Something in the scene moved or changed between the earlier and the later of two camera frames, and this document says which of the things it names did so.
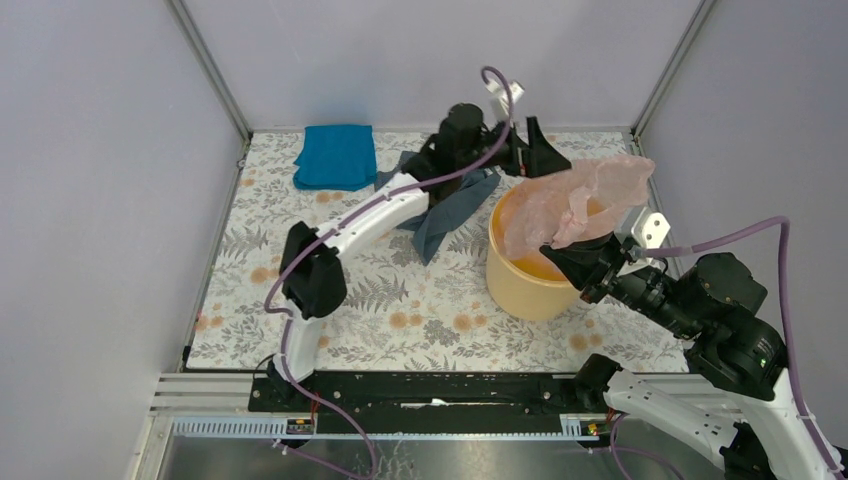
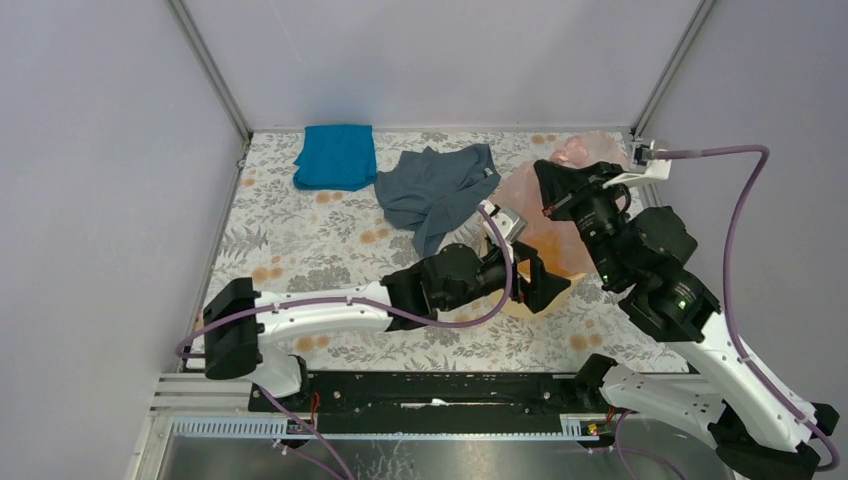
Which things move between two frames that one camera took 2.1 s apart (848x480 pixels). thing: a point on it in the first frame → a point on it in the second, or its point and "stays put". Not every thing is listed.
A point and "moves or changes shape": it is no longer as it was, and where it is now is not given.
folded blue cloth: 337,157 stays put
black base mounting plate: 423,395 stays put
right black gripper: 595,262 → 556,181
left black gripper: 534,159 → 542,287
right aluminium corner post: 673,66 stays put
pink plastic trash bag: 572,206 moves or changes shape
